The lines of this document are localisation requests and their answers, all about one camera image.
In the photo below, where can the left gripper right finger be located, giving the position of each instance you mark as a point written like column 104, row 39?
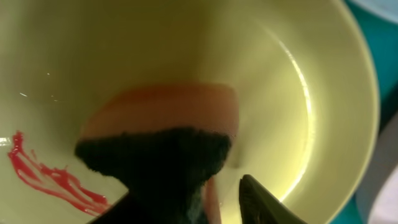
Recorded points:
column 259, row 206

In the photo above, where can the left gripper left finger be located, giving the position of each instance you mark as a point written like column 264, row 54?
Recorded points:
column 124, row 211

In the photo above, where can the green and pink sponge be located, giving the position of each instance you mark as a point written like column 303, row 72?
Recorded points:
column 165, row 143

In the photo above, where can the yellow green plate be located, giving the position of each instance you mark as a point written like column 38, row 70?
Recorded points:
column 307, row 90

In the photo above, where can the white plate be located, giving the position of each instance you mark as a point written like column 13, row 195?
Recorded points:
column 376, row 197

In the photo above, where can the light blue plate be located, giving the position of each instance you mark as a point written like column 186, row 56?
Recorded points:
column 386, row 9

